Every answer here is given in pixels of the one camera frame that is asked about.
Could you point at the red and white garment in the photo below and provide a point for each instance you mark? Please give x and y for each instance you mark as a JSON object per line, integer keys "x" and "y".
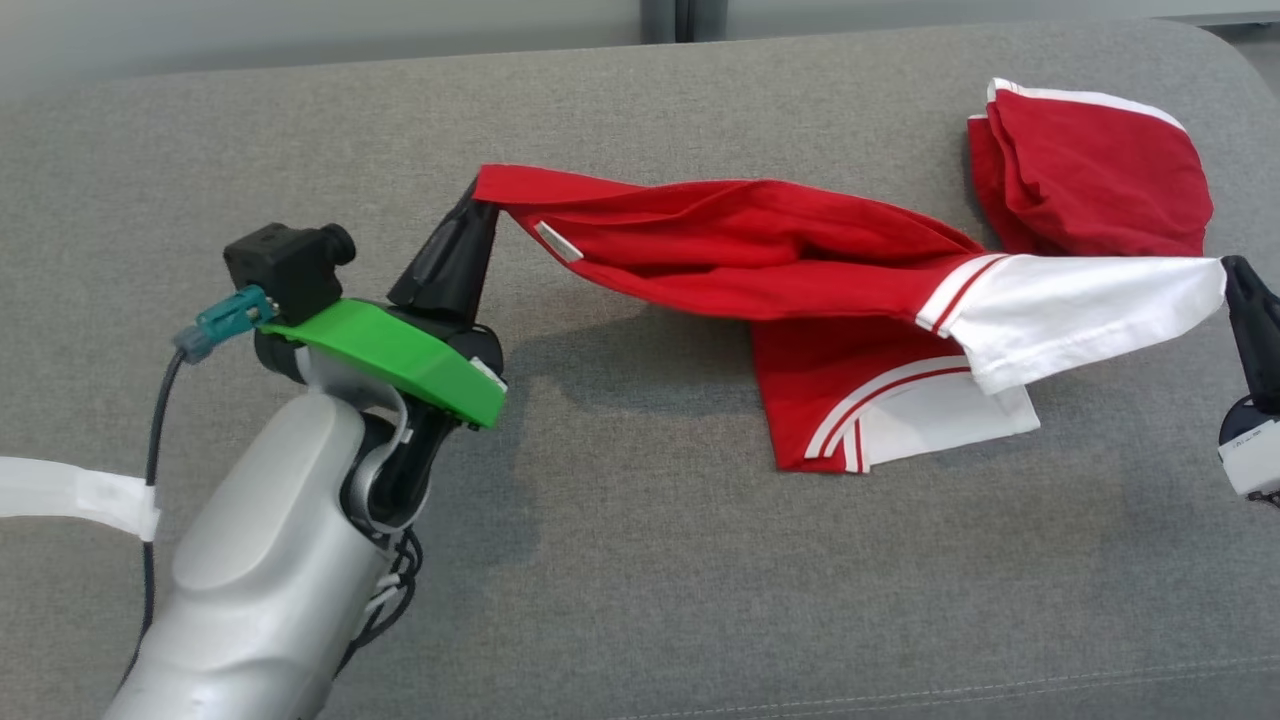
{"x": 760, "y": 250}

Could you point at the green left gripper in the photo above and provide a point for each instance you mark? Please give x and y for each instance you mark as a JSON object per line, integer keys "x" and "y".
{"x": 400, "y": 350}

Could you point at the grey partition base rail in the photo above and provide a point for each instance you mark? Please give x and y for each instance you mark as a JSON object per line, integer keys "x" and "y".
{"x": 1230, "y": 18}

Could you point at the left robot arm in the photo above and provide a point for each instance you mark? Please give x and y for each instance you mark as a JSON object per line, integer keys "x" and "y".
{"x": 260, "y": 580}

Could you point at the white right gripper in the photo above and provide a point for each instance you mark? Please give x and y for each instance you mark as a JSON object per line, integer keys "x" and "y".
{"x": 1255, "y": 455}

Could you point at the grey partition post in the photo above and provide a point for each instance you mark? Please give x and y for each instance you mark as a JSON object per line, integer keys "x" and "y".
{"x": 658, "y": 18}
{"x": 705, "y": 18}

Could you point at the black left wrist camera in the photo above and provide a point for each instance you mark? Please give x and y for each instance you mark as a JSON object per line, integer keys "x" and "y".
{"x": 280, "y": 265}

